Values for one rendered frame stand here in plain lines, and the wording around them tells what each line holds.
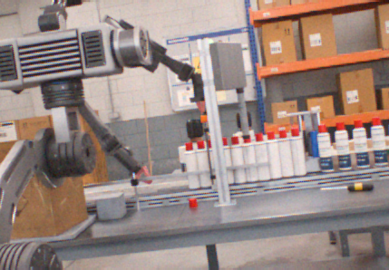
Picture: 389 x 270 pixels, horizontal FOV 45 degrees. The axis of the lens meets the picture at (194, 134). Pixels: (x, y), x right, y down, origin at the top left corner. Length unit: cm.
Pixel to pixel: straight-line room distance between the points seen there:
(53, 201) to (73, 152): 28
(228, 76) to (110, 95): 495
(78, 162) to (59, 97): 21
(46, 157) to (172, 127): 510
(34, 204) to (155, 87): 499
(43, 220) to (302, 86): 514
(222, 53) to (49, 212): 88
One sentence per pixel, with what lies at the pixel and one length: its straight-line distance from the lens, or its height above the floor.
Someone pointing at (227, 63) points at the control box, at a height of 139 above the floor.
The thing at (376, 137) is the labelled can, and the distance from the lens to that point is 211.
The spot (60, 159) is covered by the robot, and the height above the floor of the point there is 113.
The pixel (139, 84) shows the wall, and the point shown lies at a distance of 669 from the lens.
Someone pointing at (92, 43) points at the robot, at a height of 147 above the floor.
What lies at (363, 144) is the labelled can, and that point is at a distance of 210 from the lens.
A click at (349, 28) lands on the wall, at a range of 665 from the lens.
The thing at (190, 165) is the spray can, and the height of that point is 99.
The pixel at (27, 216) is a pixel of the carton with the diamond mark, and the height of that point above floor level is 93.
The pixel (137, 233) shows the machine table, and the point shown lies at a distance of 168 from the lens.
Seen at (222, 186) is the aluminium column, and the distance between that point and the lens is 192.
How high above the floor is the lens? 122
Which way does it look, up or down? 3 degrees down
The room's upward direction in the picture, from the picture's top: 8 degrees counter-clockwise
